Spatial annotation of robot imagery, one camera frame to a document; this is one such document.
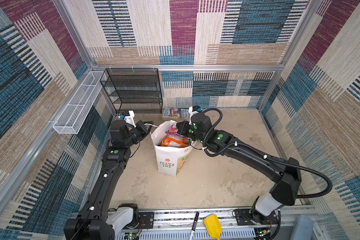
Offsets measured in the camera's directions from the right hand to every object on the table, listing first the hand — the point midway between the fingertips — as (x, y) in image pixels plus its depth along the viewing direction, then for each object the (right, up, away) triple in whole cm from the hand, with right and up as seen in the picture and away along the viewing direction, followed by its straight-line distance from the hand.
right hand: (175, 127), depth 73 cm
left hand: (-10, +3, -1) cm, 11 cm away
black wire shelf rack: (-31, +27, +36) cm, 55 cm away
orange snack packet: (-1, -8, +8) cm, 11 cm away
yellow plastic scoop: (+18, -47, -2) cm, 50 cm away
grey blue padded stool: (+58, -46, -4) cm, 74 cm away
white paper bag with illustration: (-3, -17, +3) cm, 17 cm away
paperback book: (-1, +9, +41) cm, 42 cm away
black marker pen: (+8, -48, -2) cm, 49 cm away
